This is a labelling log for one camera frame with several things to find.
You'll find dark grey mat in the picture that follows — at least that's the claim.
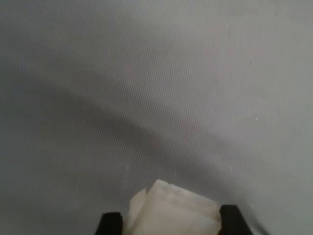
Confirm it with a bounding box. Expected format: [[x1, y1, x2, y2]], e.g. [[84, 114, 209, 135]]
[[0, 0, 313, 235]]

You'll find small white plastic terminal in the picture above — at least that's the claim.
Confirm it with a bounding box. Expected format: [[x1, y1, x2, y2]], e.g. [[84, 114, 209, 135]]
[[123, 179, 222, 235]]

